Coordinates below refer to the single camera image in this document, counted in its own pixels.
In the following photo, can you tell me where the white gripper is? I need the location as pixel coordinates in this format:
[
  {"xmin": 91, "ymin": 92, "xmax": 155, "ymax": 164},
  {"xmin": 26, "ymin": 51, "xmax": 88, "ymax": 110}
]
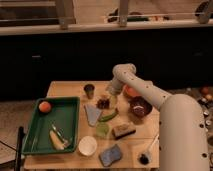
[{"xmin": 106, "ymin": 83, "xmax": 119, "ymax": 104}]

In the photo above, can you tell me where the dark red grape bunch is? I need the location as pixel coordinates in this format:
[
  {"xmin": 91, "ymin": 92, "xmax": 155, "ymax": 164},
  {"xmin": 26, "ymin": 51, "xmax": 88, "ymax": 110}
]
[{"xmin": 96, "ymin": 97, "xmax": 110, "ymax": 109}]

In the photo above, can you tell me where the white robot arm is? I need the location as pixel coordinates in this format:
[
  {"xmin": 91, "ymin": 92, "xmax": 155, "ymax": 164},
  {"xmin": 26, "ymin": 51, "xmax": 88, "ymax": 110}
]
[{"xmin": 107, "ymin": 63, "xmax": 210, "ymax": 171}]

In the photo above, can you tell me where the dark metal cup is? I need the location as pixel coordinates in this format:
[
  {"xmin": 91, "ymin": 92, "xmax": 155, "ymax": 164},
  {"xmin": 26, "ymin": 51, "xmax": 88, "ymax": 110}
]
[{"xmin": 84, "ymin": 84, "xmax": 95, "ymax": 99}]

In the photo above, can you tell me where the orange bowl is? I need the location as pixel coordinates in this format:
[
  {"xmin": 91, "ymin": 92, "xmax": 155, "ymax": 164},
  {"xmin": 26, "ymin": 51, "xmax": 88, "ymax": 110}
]
[{"xmin": 123, "ymin": 85, "xmax": 139, "ymax": 98}]

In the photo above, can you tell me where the dark brown bowl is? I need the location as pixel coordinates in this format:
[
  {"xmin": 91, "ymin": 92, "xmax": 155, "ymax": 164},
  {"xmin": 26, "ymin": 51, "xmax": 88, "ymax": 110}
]
[{"xmin": 130, "ymin": 96, "xmax": 153, "ymax": 118}]

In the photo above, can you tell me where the green pea pod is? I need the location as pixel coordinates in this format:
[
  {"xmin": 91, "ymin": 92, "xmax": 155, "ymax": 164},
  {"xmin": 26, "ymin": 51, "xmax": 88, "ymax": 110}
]
[{"xmin": 98, "ymin": 108, "xmax": 119, "ymax": 122}]

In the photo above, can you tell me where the light blue cloth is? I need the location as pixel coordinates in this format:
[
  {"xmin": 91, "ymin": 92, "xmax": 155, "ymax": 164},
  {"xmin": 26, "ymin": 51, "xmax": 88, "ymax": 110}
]
[{"xmin": 84, "ymin": 104, "xmax": 102, "ymax": 126}]

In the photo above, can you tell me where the wooden table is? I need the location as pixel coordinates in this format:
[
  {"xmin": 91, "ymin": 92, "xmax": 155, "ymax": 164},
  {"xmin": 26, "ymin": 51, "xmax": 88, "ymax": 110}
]
[{"xmin": 24, "ymin": 81, "xmax": 159, "ymax": 171}]

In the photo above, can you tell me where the white bowl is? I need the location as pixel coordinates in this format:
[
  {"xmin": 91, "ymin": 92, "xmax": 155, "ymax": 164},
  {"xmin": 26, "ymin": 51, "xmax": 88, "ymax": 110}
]
[{"xmin": 78, "ymin": 136, "xmax": 97, "ymax": 156}]

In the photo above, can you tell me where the blue sponge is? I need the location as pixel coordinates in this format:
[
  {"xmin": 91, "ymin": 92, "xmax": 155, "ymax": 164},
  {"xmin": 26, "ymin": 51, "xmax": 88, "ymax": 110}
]
[{"xmin": 99, "ymin": 144, "xmax": 123, "ymax": 167}]

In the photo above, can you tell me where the green plastic tray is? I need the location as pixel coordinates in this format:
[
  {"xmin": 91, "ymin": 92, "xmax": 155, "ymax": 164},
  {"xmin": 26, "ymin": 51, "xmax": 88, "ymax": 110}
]
[{"xmin": 22, "ymin": 97, "xmax": 80, "ymax": 155}]

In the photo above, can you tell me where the orange fruit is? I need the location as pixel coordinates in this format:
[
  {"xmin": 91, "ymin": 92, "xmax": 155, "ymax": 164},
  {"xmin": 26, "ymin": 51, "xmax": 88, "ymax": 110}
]
[{"xmin": 38, "ymin": 101, "xmax": 51, "ymax": 113}]

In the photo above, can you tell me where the yellow banana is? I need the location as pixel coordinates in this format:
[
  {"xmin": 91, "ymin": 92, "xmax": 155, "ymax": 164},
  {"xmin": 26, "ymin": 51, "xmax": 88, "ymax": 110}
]
[{"xmin": 49, "ymin": 130, "xmax": 64, "ymax": 150}]

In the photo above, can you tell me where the black stand pole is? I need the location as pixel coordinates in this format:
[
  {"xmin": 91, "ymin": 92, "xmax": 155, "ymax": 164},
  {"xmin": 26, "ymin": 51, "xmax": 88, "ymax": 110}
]
[{"xmin": 14, "ymin": 126, "xmax": 25, "ymax": 171}]

